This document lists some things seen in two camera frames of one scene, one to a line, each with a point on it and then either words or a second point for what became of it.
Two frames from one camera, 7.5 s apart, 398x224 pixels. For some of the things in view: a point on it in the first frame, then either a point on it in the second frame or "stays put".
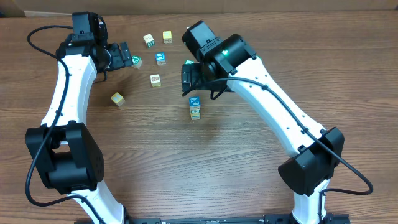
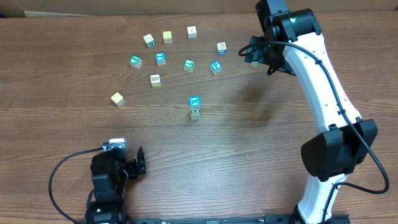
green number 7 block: x=189 y=61 stays put
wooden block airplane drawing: x=195 y=116 stays put
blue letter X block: x=194 y=101 stays put
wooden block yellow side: x=155 y=80 stays put
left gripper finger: x=126 y=55 -> x=141 y=163
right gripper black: x=194 y=80 -> x=257 y=53
